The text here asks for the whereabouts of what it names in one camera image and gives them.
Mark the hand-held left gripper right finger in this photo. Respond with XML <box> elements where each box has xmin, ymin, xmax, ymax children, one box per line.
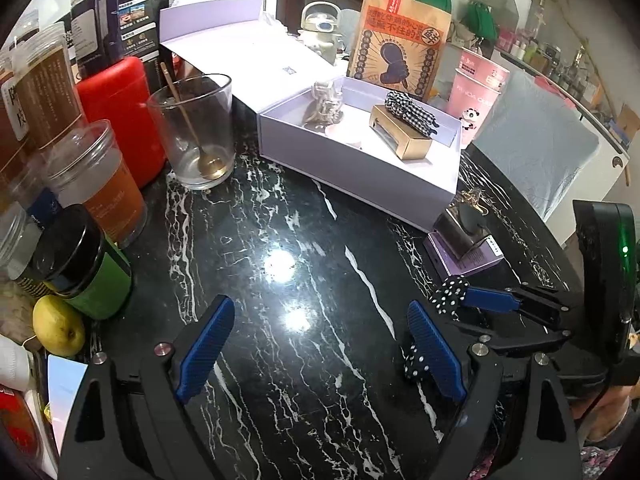
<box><xmin>406</xmin><ymin>300</ymin><xmax>583</xmax><ymax>480</ymax></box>

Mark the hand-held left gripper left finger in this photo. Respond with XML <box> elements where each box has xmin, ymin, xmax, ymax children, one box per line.
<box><xmin>59</xmin><ymin>294</ymin><xmax>236</xmax><ymax>480</ymax></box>

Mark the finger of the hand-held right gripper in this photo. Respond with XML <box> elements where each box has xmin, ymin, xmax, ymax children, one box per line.
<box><xmin>460</xmin><ymin>284</ymin><xmax>568</xmax><ymax>325</ymax></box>
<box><xmin>451</xmin><ymin>320</ymin><xmax>574</xmax><ymax>357</ymax></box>

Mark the polka dot scrunchie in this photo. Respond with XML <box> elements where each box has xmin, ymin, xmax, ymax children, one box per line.
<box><xmin>402</xmin><ymin>274</ymin><xmax>471</xmax><ymax>383</ymax></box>

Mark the small lavender barcode box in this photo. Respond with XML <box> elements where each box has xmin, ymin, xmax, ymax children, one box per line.
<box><xmin>422</xmin><ymin>232</ymin><xmax>506</xmax><ymax>278</ymax></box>

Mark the black heart perfume bottle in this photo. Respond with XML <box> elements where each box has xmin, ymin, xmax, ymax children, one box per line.
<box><xmin>432</xmin><ymin>202</ymin><xmax>493</xmax><ymax>261</ymax></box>

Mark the gold hair claw clip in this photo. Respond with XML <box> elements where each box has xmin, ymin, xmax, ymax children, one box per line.
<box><xmin>457</xmin><ymin>187</ymin><xmax>488</xmax><ymax>216</ymax></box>

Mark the lavender gift box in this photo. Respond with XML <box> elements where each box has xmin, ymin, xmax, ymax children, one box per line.
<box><xmin>159</xmin><ymin>0</ymin><xmax>463</xmax><ymax>233</ymax></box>

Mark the gold box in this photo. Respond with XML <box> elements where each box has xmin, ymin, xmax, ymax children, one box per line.
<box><xmin>369</xmin><ymin>104</ymin><xmax>434</xmax><ymax>162</ymax></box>

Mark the gingham scrunchie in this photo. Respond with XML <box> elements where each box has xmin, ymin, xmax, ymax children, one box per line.
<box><xmin>384</xmin><ymin>90</ymin><xmax>440</xmax><ymax>138</ymax></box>

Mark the pink round compact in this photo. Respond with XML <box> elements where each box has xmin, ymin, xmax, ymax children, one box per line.
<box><xmin>324</xmin><ymin>125</ymin><xmax>363</xmax><ymax>150</ymax></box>

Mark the person's right hand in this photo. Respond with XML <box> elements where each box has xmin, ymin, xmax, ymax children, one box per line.
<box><xmin>575</xmin><ymin>385</ymin><xmax>640</xmax><ymax>443</ymax></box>

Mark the white cabinet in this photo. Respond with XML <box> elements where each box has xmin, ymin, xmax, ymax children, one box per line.
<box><xmin>545</xmin><ymin>105</ymin><xmax>632</xmax><ymax>246</ymax></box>

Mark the light blue card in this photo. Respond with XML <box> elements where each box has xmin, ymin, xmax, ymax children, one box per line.
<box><xmin>45</xmin><ymin>355</ymin><xmax>91</xmax><ymax>441</ymax></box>

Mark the green jar with black lid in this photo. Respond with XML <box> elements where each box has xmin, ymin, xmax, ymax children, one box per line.
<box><xmin>30</xmin><ymin>204</ymin><xmax>133</xmax><ymax>321</ymax></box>

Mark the floral clothing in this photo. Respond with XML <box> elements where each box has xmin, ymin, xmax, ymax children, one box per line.
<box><xmin>580</xmin><ymin>440</ymin><xmax>640</xmax><ymax>480</ymax></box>

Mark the yellow fruit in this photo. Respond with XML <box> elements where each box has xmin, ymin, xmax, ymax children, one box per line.
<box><xmin>32</xmin><ymin>294</ymin><xmax>87</xmax><ymax>357</ymax></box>

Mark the gold spoon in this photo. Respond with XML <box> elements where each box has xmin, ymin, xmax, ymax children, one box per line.
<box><xmin>160</xmin><ymin>61</ymin><xmax>228</xmax><ymax>181</ymax></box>

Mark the clear drinking glass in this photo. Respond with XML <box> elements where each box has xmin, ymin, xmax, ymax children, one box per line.
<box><xmin>146</xmin><ymin>74</ymin><xmax>236</xmax><ymax>191</ymax></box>

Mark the pink panda paper cup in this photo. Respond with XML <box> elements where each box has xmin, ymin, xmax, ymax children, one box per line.
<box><xmin>446</xmin><ymin>67</ymin><xmax>503</xmax><ymax>148</ymax></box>
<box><xmin>459</xmin><ymin>49</ymin><xmax>512</xmax><ymax>92</ymax></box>

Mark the white packet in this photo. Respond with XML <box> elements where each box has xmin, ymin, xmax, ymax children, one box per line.
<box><xmin>0</xmin><ymin>335</ymin><xmax>33</xmax><ymax>391</ymax></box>

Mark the orange label jar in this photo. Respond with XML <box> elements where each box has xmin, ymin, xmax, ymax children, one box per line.
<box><xmin>42</xmin><ymin>120</ymin><xmax>148</xmax><ymax>248</ymax></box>

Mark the red packet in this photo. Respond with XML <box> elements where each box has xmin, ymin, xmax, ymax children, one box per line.
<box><xmin>0</xmin><ymin>385</ymin><xmax>46</xmax><ymax>466</ymax></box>

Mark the clear jar with blue label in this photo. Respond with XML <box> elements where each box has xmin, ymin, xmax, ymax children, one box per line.
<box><xmin>0</xmin><ymin>160</ymin><xmax>63</xmax><ymax>281</ymax></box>

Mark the red canister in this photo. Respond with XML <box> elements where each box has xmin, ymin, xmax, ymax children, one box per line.
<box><xmin>75</xmin><ymin>56</ymin><xmax>168</xmax><ymax>191</ymax></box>

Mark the brown paper bag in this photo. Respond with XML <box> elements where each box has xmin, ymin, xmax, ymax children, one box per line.
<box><xmin>347</xmin><ymin>0</ymin><xmax>453</xmax><ymax>103</ymax></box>

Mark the brown spice jar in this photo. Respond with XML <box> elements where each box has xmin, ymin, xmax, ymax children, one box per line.
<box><xmin>0</xmin><ymin>55</ymin><xmax>31</xmax><ymax>186</ymax></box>
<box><xmin>12</xmin><ymin>25</ymin><xmax>88</xmax><ymax>156</ymax></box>

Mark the cream water bottle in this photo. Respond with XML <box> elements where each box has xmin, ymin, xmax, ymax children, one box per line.
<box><xmin>299</xmin><ymin>1</ymin><xmax>346</xmax><ymax>63</ymax></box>

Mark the black printed packet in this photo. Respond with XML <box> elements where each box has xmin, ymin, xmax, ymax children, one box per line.
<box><xmin>117</xmin><ymin>0</ymin><xmax>176</xmax><ymax>78</ymax></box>

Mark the dark jar with clear lid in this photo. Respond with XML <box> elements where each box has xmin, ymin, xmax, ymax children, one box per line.
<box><xmin>70</xmin><ymin>0</ymin><xmax>123</xmax><ymax>76</ymax></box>

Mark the small clear-lid jar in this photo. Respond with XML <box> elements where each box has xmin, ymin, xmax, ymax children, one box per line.
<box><xmin>0</xmin><ymin>7</ymin><xmax>41</xmax><ymax>56</ymax></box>

